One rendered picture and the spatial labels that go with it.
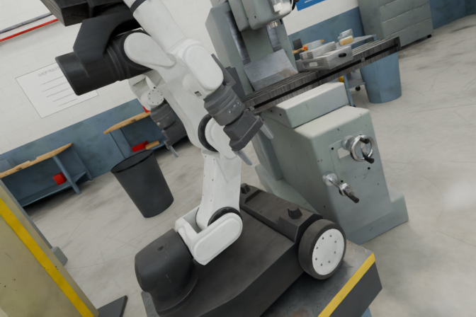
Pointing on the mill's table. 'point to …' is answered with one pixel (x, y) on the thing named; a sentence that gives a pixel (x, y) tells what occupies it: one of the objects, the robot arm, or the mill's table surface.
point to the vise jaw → (321, 50)
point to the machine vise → (327, 61)
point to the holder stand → (236, 83)
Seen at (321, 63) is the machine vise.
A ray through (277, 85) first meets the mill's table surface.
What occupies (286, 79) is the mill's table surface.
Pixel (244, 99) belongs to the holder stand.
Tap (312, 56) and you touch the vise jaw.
